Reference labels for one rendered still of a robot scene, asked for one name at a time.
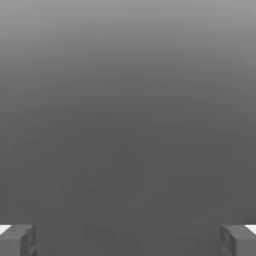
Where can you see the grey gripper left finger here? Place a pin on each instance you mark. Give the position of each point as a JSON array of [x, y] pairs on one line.
[[18, 241]]

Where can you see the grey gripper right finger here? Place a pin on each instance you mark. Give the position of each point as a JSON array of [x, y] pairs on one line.
[[238, 241]]

